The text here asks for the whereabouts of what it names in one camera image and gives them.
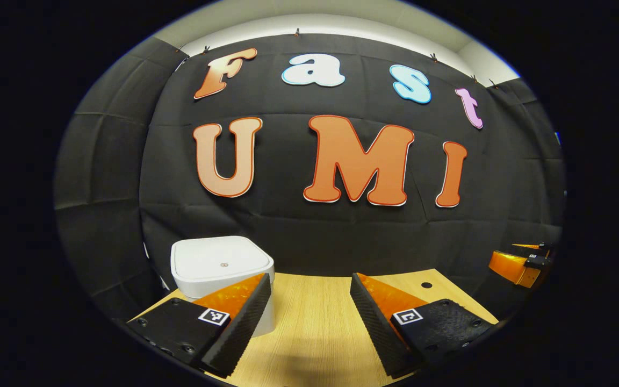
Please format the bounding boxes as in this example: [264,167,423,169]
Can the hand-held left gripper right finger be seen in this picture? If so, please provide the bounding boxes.
[349,273,499,379]

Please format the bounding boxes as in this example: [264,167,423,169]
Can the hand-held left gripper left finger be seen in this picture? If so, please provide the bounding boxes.
[126,273,273,378]

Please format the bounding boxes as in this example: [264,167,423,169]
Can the white desktop garbage bin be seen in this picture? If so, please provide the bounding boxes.
[170,235,277,338]

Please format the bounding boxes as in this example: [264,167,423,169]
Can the wooden desktop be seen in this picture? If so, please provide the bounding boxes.
[127,268,499,387]

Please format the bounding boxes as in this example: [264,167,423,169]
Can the dark grey quilted side cloth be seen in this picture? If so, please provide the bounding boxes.
[490,77,566,310]
[53,37,188,320]

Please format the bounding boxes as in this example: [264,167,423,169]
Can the black backdrop cloth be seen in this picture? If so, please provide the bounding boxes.
[139,33,528,279]

